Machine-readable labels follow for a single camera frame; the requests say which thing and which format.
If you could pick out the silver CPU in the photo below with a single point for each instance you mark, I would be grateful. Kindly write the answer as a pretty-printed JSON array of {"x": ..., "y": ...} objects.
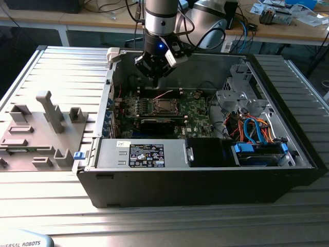
[{"x": 165, "y": 105}]

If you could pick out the black computer box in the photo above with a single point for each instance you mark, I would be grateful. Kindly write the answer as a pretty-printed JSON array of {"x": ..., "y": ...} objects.
[{"x": 38, "y": 5}]

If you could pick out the blue box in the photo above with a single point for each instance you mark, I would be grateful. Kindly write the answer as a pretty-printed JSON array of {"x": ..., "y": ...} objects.
[{"x": 303, "y": 2}]

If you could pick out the black PC case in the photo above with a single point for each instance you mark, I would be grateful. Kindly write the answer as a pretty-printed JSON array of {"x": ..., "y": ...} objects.
[{"x": 180, "y": 187}]

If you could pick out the copper CPU cooler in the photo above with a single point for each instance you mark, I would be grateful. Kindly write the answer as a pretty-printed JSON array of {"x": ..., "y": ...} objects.
[{"x": 266, "y": 16}]

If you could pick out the coin cell battery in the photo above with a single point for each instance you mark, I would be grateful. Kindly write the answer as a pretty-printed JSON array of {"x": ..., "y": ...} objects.
[{"x": 197, "y": 95}]

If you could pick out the grey metal device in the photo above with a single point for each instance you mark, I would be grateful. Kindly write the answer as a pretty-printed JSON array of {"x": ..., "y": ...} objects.
[{"x": 282, "y": 18}]

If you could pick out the blue case latch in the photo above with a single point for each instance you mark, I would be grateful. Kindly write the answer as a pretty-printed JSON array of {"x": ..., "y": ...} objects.
[{"x": 79, "y": 156}]

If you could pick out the grey metal drive cage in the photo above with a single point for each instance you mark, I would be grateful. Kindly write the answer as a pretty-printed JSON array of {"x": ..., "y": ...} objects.
[{"x": 231, "y": 99}]

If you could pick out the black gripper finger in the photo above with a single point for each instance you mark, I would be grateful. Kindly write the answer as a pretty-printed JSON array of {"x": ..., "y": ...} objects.
[
  {"x": 164, "y": 67},
  {"x": 147, "y": 64}
]

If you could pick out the pale blue teach pendant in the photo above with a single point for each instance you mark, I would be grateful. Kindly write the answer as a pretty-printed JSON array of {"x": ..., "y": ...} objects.
[{"x": 25, "y": 239}]

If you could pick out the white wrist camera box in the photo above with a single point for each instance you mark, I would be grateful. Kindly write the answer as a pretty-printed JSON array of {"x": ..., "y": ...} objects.
[{"x": 172, "y": 60}]

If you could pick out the grey power supply unit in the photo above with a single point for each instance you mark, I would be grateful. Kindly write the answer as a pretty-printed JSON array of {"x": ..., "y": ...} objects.
[{"x": 110, "y": 154}]

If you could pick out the grey parts rack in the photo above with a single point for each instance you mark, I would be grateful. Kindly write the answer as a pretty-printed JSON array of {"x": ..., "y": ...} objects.
[{"x": 38, "y": 144}]

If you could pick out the black upright box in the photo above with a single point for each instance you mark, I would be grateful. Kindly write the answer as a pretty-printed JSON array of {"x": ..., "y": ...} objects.
[{"x": 232, "y": 13}]

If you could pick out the black graphics card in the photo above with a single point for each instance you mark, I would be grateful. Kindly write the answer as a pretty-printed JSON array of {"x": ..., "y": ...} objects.
[{"x": 156, "y": 126}]

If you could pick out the beige case latch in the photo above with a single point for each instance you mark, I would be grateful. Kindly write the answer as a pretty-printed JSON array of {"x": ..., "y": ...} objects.
[{"x": 113, "y": 54}]

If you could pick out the green motherboard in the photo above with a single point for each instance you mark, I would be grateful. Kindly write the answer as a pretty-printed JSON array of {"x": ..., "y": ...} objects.
[{"x": 198, "y": 115}]

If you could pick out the wooden desk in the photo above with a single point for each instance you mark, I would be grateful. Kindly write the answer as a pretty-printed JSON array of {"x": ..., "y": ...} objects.
[
  {"x": 77, "y": 19},
  {"x": 282, "y": 32}
]

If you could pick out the blue disk carrier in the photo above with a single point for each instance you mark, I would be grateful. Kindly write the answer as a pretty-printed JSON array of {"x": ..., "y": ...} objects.
[{"x": 242, "y": 149}]

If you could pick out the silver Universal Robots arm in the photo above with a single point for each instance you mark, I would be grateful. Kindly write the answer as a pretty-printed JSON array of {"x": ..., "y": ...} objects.
[{"x": 160, "y": 15}]

